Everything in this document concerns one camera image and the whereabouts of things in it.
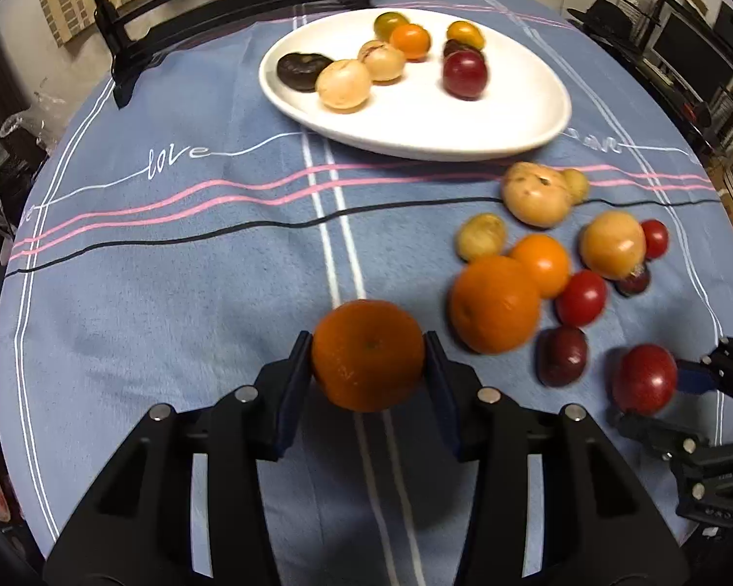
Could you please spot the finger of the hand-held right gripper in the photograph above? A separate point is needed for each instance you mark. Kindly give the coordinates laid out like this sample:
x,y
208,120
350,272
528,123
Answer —
x,y
693,378
653,433

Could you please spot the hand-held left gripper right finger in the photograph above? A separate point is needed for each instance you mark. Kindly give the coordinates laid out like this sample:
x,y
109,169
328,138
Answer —
x,y
441,390

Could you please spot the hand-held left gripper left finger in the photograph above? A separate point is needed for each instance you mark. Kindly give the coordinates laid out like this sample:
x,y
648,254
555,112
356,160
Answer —
x,y
293,390

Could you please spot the small red plum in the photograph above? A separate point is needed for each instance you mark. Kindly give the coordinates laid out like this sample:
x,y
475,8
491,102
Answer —
x,y
656,238

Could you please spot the blotched tan passion fruit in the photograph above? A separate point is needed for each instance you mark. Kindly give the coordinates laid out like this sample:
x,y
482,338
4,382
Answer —
x,y
612,244

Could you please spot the small tan round fruit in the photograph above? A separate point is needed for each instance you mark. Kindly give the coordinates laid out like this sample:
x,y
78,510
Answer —
x,y
578,185
481,236

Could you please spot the small orange mandarin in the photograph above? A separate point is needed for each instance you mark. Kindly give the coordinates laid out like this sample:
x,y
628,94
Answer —
x,y
543,262
411,41

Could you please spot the white round plate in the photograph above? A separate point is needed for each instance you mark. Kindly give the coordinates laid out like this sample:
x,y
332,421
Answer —
x,y
433,122

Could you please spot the smooth tan passion fruit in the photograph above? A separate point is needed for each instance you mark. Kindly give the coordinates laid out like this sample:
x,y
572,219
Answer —
x,y
343,85

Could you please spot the dark red plum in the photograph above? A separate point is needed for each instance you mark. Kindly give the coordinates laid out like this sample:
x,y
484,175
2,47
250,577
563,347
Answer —
x,y
465,74

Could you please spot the dark purple passion fruit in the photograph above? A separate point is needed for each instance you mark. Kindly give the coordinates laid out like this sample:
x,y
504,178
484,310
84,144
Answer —
x,y
304,70

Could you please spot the small tan passion fruit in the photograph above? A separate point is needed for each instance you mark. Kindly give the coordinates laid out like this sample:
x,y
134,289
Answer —
x,y
383,62

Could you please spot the small dark purple plum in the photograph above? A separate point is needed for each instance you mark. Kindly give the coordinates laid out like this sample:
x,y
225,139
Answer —
x,y
454,47

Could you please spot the yellow-orange mandarin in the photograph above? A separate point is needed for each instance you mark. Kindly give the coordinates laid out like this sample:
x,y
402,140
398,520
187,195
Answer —
x,y
465,34

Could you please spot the green-yellow mandarin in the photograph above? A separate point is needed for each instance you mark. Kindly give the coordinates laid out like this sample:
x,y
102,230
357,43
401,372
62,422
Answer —
x,y
388,23

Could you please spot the blue striped tablecloth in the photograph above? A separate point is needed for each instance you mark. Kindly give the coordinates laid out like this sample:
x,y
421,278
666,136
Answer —
x,y
159,317

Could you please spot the large tan passion fruit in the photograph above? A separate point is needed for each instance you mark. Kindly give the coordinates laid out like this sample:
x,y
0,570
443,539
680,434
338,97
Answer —
x,y
536,193

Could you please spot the black desk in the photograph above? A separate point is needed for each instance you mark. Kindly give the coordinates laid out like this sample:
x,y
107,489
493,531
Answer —
x,y
659,94

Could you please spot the computer monitor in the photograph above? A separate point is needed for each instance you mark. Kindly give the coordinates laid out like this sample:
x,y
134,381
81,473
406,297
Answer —
x,y
690,52

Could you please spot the black speaker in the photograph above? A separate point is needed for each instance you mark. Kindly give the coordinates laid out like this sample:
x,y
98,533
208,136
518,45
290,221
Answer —
x,y
730,21

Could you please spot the clear plastic bag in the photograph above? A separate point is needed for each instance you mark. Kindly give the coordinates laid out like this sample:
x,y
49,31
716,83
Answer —
x,y
24,128

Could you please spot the black hat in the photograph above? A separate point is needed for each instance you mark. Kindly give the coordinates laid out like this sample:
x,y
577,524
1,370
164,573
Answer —
x,y
605,12

